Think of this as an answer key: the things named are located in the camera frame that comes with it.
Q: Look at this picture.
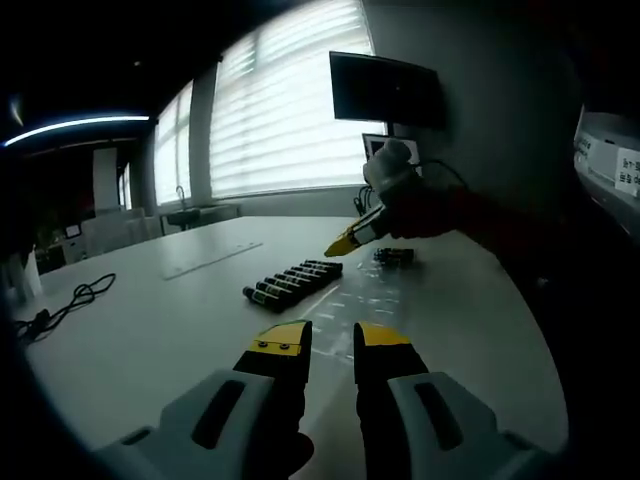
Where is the lit computer monitor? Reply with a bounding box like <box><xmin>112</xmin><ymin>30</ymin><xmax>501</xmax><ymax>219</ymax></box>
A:
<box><xmin>361</xmin><ymin>132</ymin><xmax>422</xmax><ymax>177</ymax></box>

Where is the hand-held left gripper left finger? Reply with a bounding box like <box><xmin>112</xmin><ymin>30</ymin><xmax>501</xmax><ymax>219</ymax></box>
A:
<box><xmin>94</xmin><ymin>319</ymin><xmax>314</xmax><ymax>480</ymax></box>

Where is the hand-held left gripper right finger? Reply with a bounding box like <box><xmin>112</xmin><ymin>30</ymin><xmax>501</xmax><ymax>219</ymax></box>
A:
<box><xmin>353</xmin><ymin>320</ymin><xmax>557</xmax><ymax>480</ymax></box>

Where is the clear plastic box tray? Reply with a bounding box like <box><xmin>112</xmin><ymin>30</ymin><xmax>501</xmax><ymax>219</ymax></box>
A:
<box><xmin>344</xmin><ymin>263</ymin><xmax>409</xmax><ymax>307</ymax></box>
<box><xmin>307</xmin><ymin>294</ymin><xmax>401</xmax><ymax>362</ymax></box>

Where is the white table socket panel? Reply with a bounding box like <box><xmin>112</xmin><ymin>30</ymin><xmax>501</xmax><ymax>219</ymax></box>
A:
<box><xmin>159</xmin><ymin>241</ymin><xmax>265</xmax><ymax>282</ymax></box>

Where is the person's left hand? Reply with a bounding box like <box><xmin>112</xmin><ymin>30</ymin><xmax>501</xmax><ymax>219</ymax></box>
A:
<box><xmin>279</xmin><ymin>430</ymin><xmax>316</xmax><ymax>480</ymax></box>

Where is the wide white window blind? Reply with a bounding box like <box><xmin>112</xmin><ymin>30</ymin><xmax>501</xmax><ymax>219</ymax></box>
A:
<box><xmin>208</xmin><ymin>0</ymin><xmax>377</xmax><ymax>200</ymax></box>

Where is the black flat monitor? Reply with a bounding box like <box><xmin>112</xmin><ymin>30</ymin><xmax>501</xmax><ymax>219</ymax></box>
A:
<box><xmin>328</xmin><ymin>49</ymin><xmax>442</xmax><ymax>130</ymax></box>

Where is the white low cabinet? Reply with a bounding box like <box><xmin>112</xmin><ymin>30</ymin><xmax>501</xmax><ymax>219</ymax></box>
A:
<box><xmin>79</xmin><ymin>207</ymin><xmax>154</xmax><ymax>259</ymax></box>

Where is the long ceiling light strip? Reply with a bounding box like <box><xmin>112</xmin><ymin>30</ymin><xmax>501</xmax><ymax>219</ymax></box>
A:
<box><xmin>3</xmin><ymin>114</ymin><xmax>151</xmax><ymax>149</ymax></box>

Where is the person's right hand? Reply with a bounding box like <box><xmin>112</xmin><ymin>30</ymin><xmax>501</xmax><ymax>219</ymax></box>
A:
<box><xmin>385</xmin><ymin>192</ymin><xmax>454</xmax><ymax>242</ymax></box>

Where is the narrow white window blind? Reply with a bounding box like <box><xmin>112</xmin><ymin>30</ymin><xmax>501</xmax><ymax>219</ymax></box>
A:
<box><xmin>153</xmin><ymin>79</ymin><xmax>195</xmax><ymax>207</ymax></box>

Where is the row of medicine bottles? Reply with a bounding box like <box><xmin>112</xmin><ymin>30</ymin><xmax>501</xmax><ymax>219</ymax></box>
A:
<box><xmin>241</xmin><ymin>258</ymin><xmax>345</xmax><ymax>315</ymax></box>

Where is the black power cable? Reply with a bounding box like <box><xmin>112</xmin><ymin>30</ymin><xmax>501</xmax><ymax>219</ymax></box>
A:
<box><xmin>13</xmin><ymin>272</ymin><xmax>117</xmax><ymax>344</ymax></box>

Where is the white labelled storage box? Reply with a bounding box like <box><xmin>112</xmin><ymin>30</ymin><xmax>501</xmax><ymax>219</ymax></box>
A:
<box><xmin>573</xmin><ymin>110</ymin><xmax>640</xmax><ymax>199</ymax></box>

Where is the black monitor cable bundle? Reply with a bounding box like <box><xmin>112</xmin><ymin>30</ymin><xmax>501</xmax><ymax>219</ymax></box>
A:
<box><xmin>352</xmin><ymin>180</ymin><xmax>382</xmax><ymax>222</ymax></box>

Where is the small lit screen device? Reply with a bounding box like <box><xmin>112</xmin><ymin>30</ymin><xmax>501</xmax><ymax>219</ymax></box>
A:
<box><xmin>62</xmin><ymin>223</ymin><xmax>84</xmax><ymax>264</ymax></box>

